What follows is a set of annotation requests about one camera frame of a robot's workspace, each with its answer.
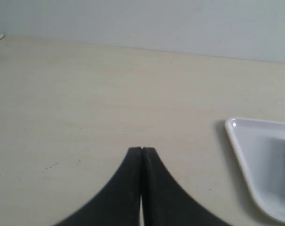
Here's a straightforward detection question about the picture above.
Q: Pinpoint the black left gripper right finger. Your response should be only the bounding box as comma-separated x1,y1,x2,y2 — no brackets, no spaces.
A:
141,147,228,226

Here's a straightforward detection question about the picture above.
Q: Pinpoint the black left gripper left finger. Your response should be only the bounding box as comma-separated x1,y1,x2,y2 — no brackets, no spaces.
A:
56,147,142,226

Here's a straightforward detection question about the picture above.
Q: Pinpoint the white plastic tray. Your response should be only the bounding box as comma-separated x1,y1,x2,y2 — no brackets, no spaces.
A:
224,117,285,224

